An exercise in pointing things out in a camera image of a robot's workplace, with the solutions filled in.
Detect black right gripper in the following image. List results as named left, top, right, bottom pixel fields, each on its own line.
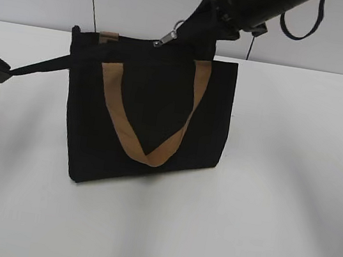
left=175, top=0, right=316, bottom=45

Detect silver zipper pull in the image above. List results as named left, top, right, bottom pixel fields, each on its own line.
left=153, top=19, right=185, bottom=48

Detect black tote bag tan handles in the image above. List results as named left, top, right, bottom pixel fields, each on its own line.
left=49, top=1, right=246, bottom=205

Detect black cable loop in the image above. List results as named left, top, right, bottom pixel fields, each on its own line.
left=277, top=0, right=328, bottom=45

